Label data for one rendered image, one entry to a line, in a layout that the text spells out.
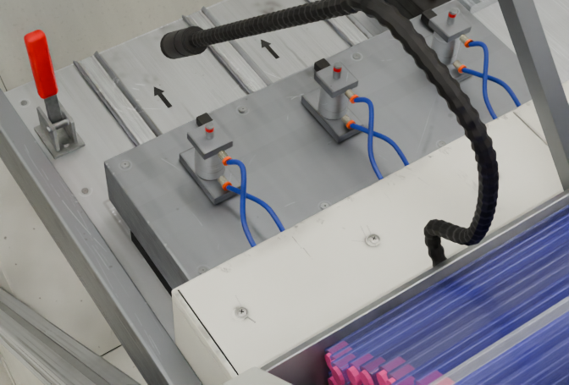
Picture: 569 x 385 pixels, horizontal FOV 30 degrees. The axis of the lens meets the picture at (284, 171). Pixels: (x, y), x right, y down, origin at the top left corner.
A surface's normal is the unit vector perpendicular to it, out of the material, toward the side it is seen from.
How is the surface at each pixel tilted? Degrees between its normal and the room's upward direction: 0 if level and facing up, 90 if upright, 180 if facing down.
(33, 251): 0
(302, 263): 45
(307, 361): 0
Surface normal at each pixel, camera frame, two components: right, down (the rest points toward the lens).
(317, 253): 0.04, -0.61
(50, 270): 0.43, 0.03
